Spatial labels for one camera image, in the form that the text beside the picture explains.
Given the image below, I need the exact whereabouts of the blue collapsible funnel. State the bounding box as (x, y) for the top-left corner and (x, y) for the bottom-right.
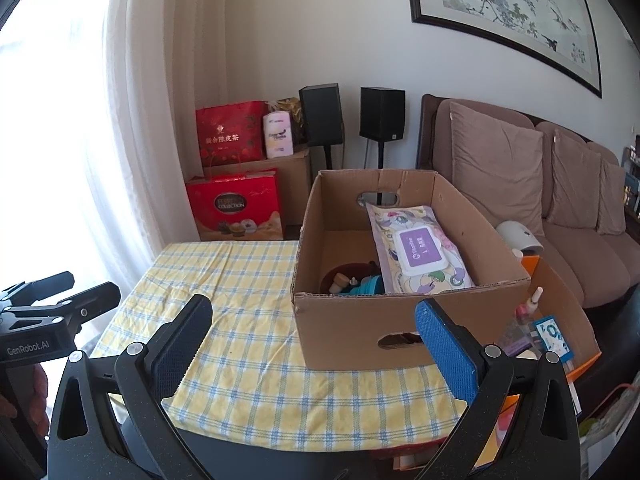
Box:
(350, 275), (385, 295)

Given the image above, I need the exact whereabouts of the orange open box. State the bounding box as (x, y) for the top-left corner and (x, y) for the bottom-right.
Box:
(480, 255), (602, 471)

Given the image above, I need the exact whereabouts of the medium brown sofa cushion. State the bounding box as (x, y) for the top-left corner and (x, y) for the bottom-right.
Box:
(545, 129), (603, 228)

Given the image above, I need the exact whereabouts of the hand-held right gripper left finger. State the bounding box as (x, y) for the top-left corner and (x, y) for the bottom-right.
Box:
(47, 294), (223, 480)

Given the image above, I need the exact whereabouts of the pink nail polish bottle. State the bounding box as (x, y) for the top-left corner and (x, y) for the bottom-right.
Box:
(516, 287), (544, 325)

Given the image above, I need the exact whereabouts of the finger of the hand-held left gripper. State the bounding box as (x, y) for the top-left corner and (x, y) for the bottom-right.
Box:
(9, 281), (123, 327)
(0, 270), (76, 307)

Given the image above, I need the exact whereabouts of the wet wipes pack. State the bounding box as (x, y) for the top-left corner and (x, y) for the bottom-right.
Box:
(365, 204), (476, 295)

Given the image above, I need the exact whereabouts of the white shopping bag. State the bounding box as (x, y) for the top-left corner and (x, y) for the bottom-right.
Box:
(580, 385), (640, 480)

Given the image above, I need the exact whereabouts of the brown sofa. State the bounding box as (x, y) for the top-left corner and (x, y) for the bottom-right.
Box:
(416, 93), (640, 311)

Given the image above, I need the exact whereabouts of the person's left hand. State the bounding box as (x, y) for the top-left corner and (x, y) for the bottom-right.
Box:
(27, 362), (52, 441)

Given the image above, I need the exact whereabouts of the framed floral painting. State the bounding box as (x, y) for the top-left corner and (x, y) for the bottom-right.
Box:
(402, 0), (603, 98)

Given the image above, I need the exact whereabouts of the dark wooden shelf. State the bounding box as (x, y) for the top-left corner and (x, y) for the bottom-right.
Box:
(620, 132), (640, 221)

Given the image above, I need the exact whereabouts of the red round tin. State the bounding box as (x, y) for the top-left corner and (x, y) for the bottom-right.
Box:
(321, 261), (381, 295)

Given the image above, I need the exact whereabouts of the red tea gift box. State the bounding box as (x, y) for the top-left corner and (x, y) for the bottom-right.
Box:
(195, 101), (269, 168)

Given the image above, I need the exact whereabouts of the gold wrapped package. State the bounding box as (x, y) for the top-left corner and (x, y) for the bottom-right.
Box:
(267, 97), (306, 146)

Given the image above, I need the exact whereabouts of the large brown sofa cushion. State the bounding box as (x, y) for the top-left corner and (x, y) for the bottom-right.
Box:
(448, 101), (546, 238)

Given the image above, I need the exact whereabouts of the yellow plaid tablecloth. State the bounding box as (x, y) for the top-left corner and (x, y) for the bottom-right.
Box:
(95, 241), (521, 453)

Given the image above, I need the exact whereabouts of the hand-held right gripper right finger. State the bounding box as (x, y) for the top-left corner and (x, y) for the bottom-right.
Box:
(407, 297), (585, 480)

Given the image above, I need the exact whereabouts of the blue patterned card box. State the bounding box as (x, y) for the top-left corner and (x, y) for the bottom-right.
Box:
(531, 315), (572, 365)

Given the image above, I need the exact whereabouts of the dark wooden coffee table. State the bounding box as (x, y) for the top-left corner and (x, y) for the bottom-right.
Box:
(582, 290), (640, 413)

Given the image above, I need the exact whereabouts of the white nail lamp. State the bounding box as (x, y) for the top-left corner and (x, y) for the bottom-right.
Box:
(496, 221), (544, 256)

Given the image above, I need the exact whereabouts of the black speaker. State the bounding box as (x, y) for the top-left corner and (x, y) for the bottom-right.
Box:
(298, 84), (346, 148)
(360, 87), (406, 142)

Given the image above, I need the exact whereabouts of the red chocolate gift bag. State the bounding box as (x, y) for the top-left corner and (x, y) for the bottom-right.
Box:
(186, 152), (285, 242)

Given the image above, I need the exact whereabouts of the purple small box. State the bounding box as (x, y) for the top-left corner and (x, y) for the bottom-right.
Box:
(500, 321), (532, 357)

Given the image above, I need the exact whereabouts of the small brown sofa cushion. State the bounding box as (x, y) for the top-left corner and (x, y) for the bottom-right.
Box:
(597, 159), (628, 236)

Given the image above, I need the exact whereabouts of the white sheer curtain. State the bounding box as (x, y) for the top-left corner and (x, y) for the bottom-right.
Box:
(0, 0), (201, 311)

